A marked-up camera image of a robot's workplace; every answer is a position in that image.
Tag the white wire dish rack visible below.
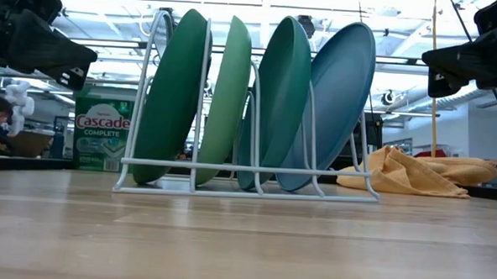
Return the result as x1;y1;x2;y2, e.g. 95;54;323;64
112;6;388;204

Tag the black monitor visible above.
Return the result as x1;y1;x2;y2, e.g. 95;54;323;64
348;110;385;171

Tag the dark green plate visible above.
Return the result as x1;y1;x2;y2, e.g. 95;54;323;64
131;6;216;188

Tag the brown laptop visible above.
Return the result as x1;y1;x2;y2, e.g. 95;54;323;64
8;129;55;160

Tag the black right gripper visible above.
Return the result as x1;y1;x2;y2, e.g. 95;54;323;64
420;0;497;101

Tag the light green plate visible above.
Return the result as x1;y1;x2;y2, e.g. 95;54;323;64
195;13;254;188

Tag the yellow cord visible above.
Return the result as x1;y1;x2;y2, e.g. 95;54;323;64
425;0;445;158

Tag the teal plate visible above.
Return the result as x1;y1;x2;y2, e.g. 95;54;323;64
234;13;315;194

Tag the blue plate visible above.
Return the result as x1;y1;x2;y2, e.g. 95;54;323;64
274;18;379;196

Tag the orange cloth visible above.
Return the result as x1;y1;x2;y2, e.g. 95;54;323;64
335;143;497;201

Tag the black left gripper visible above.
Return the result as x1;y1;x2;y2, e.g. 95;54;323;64
4;0;101;92

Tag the red object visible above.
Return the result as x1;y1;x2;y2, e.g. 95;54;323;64
414;147;447;160

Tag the white robot figure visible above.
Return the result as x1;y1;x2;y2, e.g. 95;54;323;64
3;79;37;139

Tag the black aluminium table frame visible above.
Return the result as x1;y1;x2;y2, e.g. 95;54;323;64
0;154;497;202

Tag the round black ceiling device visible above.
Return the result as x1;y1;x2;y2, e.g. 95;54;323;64
379;89;399;108

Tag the green Cascade detergent box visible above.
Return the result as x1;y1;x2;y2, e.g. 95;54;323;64
69;83;138;173

